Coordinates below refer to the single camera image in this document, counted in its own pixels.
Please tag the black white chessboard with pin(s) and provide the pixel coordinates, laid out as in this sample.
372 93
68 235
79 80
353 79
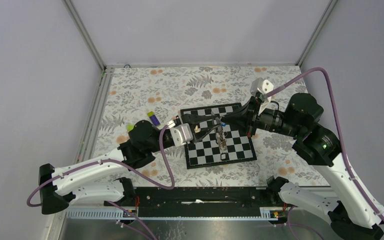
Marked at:
206 153

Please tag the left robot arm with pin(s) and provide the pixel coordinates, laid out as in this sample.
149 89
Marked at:
60 187

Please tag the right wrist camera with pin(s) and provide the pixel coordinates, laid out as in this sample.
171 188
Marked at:
260 88

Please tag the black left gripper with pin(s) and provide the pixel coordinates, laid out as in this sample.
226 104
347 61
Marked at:
191 120

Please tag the purple green toy brick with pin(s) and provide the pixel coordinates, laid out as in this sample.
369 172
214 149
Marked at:
153 118

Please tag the black key tag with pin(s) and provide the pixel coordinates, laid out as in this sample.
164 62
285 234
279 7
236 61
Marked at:
224 156

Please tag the floral table cloth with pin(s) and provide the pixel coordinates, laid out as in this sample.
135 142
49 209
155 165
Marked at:
165 91

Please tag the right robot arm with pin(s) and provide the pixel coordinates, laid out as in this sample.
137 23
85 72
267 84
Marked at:
351 214

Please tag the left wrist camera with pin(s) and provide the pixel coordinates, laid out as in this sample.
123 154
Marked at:
181 133

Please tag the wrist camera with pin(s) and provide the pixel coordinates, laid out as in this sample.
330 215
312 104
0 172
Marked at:
181 133
260 88

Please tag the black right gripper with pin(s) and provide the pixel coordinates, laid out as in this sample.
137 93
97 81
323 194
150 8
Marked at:
240 119

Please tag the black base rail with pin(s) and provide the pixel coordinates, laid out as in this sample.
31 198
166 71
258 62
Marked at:
202 202

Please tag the beige chess pawn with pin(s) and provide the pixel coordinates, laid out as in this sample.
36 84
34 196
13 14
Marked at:
197 129

